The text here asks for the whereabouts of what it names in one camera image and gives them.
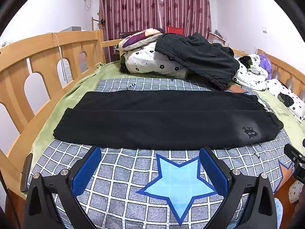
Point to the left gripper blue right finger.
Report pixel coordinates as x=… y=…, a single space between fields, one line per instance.
x=218 y=172

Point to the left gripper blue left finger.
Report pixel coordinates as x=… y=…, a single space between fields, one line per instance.
x=83 y=170

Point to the black pants with white stripe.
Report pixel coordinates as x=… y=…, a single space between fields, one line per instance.
x=168 y=120

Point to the grey checked star bedsheet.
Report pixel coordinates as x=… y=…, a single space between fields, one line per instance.
x=125 y=189

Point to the green fleece blanket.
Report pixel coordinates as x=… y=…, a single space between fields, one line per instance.
x=69 y=99

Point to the white floral folded quilt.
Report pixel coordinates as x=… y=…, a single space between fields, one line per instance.
x=146 y=60

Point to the purple plush toy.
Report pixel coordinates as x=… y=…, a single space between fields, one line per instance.
x=266 y=65

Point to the black garment pile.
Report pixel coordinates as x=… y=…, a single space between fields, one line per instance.
x=213 y=62

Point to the purple patterned pillow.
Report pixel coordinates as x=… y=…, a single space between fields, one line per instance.
x=139 y=39

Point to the red chair back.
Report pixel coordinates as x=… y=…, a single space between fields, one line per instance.
x=175 y=30

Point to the maroon curtain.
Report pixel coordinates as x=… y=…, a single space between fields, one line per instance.
x=121 y=16

